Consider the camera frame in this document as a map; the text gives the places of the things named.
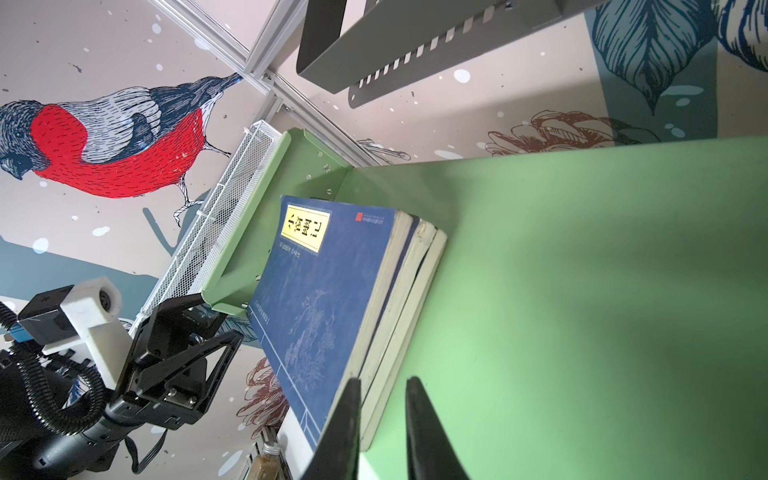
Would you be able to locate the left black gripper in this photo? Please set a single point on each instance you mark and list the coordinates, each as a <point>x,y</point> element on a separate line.
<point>175,365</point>

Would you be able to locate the green wooden shelf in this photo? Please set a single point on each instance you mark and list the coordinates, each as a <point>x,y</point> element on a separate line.
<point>597,314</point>

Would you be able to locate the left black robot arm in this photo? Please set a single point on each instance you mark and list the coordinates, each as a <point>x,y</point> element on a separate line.
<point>61,417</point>

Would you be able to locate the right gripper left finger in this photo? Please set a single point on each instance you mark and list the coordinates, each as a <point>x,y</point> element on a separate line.
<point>337,455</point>

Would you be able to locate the navy booklet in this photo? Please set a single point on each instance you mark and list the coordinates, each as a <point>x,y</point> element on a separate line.
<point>374,404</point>
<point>418,243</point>
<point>321,296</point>

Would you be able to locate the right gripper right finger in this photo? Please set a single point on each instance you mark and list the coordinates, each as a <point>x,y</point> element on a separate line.
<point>430,454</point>

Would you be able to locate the white mesh wall tray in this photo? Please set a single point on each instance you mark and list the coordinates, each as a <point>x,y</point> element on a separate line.
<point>214,222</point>

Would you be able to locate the black hanging wire basket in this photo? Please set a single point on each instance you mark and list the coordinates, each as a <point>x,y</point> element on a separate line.
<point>397,43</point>

